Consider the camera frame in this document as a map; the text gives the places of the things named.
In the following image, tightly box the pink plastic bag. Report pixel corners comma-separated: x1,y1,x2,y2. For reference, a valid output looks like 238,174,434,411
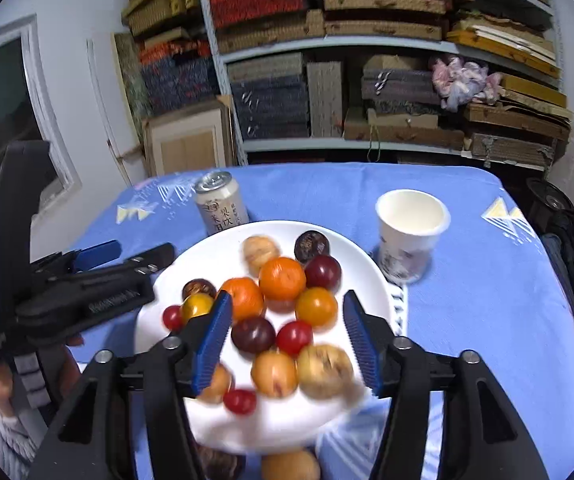
429,55,502,112

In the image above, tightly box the beverage can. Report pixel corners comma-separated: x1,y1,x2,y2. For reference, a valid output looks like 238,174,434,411
194,170,249,237

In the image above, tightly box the white board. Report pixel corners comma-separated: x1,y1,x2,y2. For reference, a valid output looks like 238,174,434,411
86,39,140,186

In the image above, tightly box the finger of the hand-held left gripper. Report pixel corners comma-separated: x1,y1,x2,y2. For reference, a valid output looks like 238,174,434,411
32,240,122,278
67,242,175,286

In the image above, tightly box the large mandarin orange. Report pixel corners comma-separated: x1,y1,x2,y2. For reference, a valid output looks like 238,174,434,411
258,256,307,301

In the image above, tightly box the printed paper cup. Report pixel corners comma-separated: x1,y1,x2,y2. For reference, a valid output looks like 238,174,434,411
375,189,451,285

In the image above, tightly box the tan passion fruit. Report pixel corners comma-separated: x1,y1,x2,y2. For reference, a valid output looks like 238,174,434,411
261,450,322,480
242,236,282,276

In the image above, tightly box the pile of mixed gift boxes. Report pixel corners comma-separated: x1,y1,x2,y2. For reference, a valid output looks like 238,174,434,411
122,0,220,111

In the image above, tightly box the orange passion fruit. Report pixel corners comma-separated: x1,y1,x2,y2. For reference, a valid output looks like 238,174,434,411
250,350,299,398
198,362,234,405

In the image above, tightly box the cardboard framed box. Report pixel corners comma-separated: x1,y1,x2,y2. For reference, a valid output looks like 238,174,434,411
140,95,238,177

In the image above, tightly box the blue patterned tablecloth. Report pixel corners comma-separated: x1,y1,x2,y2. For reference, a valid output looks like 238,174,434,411
0,162,574,480

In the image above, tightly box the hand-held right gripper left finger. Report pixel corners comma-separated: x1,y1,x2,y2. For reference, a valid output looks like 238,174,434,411
30,290,235,480

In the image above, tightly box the white plate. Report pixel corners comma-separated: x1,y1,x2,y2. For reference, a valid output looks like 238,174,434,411
134,220,398,456

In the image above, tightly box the brownish passion fruit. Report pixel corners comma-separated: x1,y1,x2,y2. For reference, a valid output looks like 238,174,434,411
297,344,355,400

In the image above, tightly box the white metal shelf rack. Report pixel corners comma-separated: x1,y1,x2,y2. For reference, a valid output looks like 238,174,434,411
192,0,568,171

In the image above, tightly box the red cherry tomato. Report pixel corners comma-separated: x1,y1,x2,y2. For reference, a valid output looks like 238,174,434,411
162,305,184,331
223,389,258,415
275,321,314,356

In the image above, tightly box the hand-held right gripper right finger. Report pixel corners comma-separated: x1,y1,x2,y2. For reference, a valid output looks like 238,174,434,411
342,290,550,480

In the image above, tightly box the dark water chestnut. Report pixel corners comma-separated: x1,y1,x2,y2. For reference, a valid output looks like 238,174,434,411
294,230,331,264
199,447,247,480
182,278,217,302

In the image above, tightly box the green marbled panel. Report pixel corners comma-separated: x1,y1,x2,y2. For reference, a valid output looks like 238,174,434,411
113,32,155,133

